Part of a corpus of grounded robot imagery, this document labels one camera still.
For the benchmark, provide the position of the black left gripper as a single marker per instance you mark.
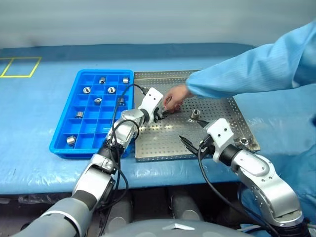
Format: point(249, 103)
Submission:
point(158, 114)

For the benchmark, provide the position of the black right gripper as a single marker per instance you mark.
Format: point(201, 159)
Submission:
point(206, 148)

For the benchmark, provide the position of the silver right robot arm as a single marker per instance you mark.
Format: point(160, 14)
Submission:
point(266, 177)

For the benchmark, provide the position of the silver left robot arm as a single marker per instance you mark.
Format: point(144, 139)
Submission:
point(123, 130)

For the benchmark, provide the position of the person's blue sleeved forearm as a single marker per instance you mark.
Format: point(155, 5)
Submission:
point(247, 71)

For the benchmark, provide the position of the perforated steel tray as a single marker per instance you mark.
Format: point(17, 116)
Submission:
point(168, 138)

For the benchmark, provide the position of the blue compartment tray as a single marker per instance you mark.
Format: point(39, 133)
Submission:
point(91, 123)

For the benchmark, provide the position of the person's bare hand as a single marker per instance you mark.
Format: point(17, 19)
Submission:
point(177, 95)

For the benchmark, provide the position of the metal nut on plate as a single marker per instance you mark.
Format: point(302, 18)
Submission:
point(195, 114)

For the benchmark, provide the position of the metal roller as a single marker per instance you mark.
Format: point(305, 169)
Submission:
point(102, 80)
point(79, 114)
point(111, 90)
point(70, 140)
point(121, 100)
point(86, 90)
point(98, 100)
point(126, 80)

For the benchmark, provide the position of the metal nut at plate edge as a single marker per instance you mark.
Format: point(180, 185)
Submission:
point(244, 141)

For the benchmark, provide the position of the dark rounded shape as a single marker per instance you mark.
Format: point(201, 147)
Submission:
point(121, 212)
point(185, 205)

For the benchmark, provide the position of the grey robot torso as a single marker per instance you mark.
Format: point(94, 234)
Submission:
point(177, 228)

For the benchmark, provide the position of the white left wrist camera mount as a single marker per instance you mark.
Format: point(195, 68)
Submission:
point(151, 98)

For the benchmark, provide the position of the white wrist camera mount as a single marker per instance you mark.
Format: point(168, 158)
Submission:
point(221, 134)
point(151, 98)

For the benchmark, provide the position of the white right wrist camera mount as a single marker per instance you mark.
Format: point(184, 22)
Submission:
point(221, 134)

